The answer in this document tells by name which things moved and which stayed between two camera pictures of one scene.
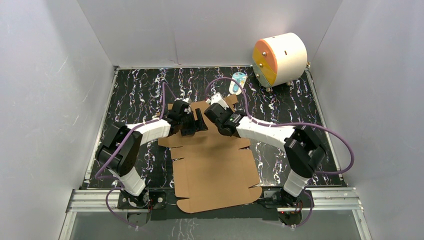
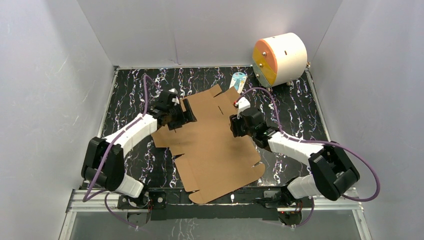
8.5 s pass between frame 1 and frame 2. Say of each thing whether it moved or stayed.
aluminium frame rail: stayed
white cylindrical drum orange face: stayed
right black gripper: moved
